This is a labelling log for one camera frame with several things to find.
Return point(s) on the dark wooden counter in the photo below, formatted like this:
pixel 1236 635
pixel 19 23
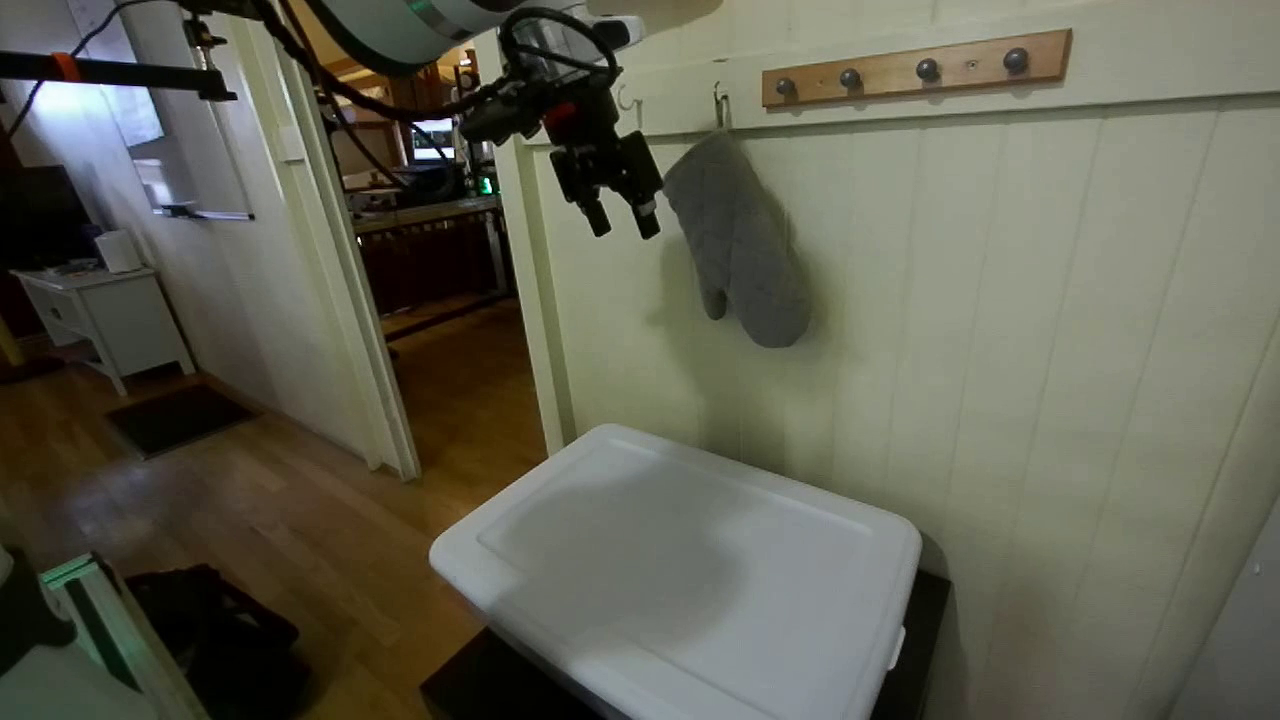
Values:
pixel 433 254

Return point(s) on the white door frame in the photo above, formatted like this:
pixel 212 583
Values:
pixel 345 266

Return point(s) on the lit computer monitor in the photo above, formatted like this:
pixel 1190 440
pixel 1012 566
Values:
pixel 433 139

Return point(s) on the wooden peg rack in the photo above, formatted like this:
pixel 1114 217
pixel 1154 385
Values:
pixel 922 69

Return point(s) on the dark floor mat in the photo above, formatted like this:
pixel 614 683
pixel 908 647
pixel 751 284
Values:
pixel 174 421

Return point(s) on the grey quilted oven glove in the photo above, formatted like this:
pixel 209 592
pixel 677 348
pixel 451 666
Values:
pixel 744 254

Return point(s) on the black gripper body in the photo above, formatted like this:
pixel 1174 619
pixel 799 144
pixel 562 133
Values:
pixel 603 143

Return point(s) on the small white cabinet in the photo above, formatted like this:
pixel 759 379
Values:
pixel 115 320

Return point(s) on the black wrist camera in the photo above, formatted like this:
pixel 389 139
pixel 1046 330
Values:
pixel 506 115

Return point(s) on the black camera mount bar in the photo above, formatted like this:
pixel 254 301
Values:
pixel 121 74

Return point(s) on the small metal wall hook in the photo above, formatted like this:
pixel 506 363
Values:
pixel 636 115
pixel 723 105

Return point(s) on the white plastic storage bin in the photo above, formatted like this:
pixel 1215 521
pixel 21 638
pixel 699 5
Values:
pixel 683 560

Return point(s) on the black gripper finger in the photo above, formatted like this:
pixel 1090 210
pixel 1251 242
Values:
pixel 593 213
pixel 646 207

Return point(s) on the small white box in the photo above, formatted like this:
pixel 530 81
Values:
pixel 118 249

